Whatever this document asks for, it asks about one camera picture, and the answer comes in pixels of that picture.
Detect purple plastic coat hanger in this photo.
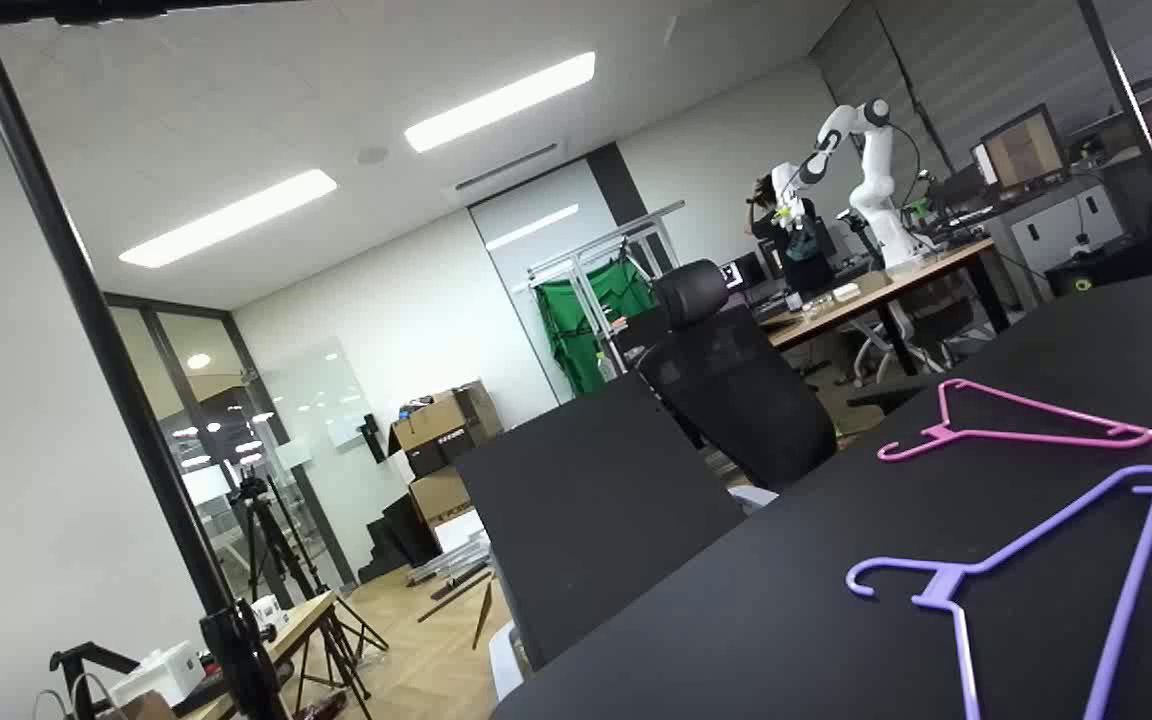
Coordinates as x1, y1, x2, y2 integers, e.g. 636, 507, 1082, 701
844, 460, 1152, 720

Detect pink plastic coat hanger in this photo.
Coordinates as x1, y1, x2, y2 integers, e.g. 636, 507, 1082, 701
871, 375, 1152, 467

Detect black horizontal rod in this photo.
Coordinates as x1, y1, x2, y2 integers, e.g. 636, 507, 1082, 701
0, 0, 271, 24

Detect green cloth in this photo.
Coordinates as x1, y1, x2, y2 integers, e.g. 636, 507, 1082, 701
530, 255, 659, 399

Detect frosted glass door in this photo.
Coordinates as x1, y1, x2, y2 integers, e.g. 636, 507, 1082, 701
467, 157, 631, 406

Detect metal clothes rack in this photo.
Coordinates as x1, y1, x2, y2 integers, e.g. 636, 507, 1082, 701
519, 195, 687, 394

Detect cardboard box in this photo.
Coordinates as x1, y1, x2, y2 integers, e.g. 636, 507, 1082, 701
407, 466, 475, 528
386, 375, 508, 460

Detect black partition panel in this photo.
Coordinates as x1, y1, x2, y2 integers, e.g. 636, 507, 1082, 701
451, 375, 747, 675

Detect black office chair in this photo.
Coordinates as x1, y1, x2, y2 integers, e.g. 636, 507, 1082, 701
631, 255, 840, 497

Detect frosted glass board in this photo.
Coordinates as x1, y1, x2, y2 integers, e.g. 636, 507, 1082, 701
263, 336, 370, 466

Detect rectangular ceiling light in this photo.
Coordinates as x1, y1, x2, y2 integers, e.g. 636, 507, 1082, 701
399, 47, 599, 157
117, 163, 344, 271

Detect wooden desk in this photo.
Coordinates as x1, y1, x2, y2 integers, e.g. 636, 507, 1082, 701
760, 236, 1008, 352

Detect small wooden table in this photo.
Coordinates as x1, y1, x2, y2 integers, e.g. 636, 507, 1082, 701
251, 591, 390, 720

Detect black stand pole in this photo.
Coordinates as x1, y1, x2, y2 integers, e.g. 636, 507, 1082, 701
0, 0, 292, 720
1070, 0, 1152, 255

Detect computer monitor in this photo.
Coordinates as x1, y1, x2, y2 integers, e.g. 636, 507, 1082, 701
971, 104, 1070, 194

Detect white drawer cabinet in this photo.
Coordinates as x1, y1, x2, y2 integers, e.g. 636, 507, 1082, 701
1000, 176, 1126, 271

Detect white box device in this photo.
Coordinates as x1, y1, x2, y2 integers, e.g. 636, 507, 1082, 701
105, 639, 206, 714

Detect black camera tripod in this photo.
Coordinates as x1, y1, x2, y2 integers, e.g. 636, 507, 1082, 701
219, 466, 339, 611

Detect glass partition with black frame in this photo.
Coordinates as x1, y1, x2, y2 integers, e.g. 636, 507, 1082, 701
105, 293, 353, 604

